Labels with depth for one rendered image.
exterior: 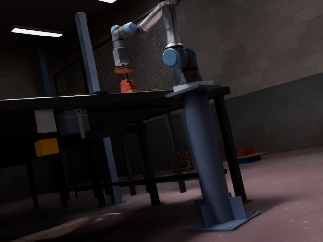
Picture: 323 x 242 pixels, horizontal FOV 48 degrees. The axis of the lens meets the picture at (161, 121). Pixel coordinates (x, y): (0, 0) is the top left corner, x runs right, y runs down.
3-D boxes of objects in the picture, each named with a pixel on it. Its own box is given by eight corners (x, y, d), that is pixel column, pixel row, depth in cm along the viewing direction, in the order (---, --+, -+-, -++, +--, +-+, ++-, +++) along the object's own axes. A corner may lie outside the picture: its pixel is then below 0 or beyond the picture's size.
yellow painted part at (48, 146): (59, 152, 182) (51, 107, 184) (42, 155, 176) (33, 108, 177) (53, 154, 188) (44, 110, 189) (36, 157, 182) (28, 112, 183)
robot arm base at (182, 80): (206, 81, 237) (204, 66, 237) (196, 81, 225) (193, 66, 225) (187, 86, 246) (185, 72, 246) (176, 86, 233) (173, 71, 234)
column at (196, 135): (261, 212, 231) (232, 81, 237) (232, 231, 202) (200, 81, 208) (212, 214, 255) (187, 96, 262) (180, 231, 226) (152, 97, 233)
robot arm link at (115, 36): (116, 24, 247) (107, 28, 252) (119, 39, 246) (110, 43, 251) (123, 25, 253) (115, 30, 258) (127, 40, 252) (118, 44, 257)
